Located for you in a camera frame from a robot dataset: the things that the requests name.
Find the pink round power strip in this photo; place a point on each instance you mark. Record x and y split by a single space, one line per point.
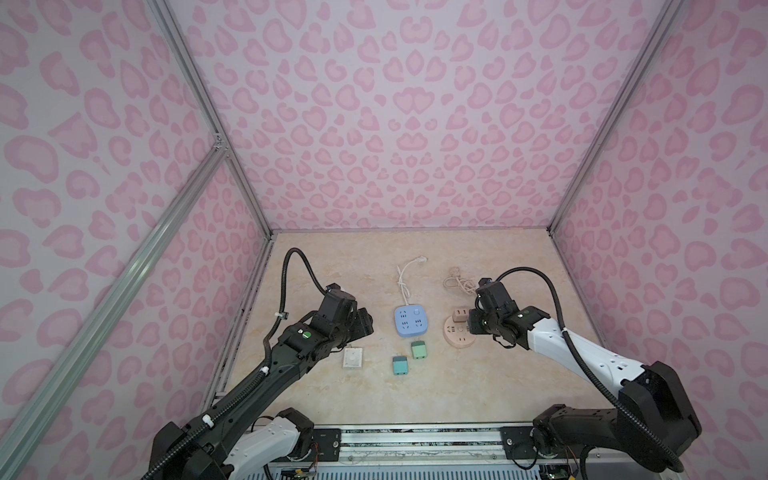
456 333

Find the green plug adapter middle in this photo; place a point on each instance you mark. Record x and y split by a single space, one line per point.
419 350

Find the blue square power strip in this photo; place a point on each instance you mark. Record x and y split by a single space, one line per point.
410 321

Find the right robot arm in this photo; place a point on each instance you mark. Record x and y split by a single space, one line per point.
650 417

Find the pink plug adapter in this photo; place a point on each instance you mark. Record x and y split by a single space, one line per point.
460 315

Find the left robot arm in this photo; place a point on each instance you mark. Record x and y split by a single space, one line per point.
219 444

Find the aluminium frame diagonal bar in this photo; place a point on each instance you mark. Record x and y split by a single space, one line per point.
40 412

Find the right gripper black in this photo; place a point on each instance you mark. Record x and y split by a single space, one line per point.
471 316

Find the white plug adapter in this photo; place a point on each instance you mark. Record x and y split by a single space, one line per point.
352 358

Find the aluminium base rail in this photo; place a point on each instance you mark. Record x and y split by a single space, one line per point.
440 451

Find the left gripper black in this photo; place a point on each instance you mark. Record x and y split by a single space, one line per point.
365 324

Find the teal plug adapter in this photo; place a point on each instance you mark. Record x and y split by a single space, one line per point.
400 365

